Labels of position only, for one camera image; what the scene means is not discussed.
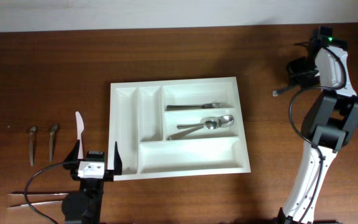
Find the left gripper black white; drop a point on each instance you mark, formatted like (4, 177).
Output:
(109, 174)

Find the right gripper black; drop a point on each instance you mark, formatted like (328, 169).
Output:
(294, 78)

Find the steel fork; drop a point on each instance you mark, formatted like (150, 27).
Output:
(280, 91)
(193, 107)

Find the steel spoon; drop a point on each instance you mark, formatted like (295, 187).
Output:
(223, 121)
(209, 123)

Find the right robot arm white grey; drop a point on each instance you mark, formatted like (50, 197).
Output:
(329, 124)

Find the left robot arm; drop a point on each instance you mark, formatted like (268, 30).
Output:
(84, 205)

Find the white plastic knife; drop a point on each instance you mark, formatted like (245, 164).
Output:
(79, 128)

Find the small steel teaspoon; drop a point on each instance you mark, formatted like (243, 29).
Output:
(32, 133)
(53, 131)

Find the steel tongs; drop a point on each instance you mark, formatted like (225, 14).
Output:
(41, 198)

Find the small steel teaspoon far left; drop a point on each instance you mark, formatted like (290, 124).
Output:
(32, 133)

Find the white plastic cutlery tray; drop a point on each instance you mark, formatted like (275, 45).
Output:
(141, 125)

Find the steel spoon in tray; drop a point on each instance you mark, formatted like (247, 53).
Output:
(209, 123)

